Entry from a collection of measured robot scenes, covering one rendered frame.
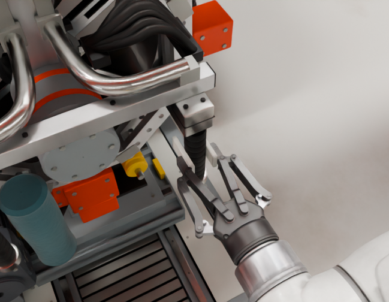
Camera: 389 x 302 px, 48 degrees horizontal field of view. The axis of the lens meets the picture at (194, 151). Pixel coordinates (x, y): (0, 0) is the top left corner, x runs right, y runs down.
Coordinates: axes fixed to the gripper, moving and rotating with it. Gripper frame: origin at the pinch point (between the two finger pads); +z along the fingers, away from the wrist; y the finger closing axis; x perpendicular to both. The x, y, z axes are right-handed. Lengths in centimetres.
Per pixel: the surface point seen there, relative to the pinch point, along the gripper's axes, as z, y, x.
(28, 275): 17, -39, -51
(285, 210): 13, 44, -83
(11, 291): 15, -45, -52
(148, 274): 12, -10, -77
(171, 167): 44, 13, -75
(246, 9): 117, 90, -83
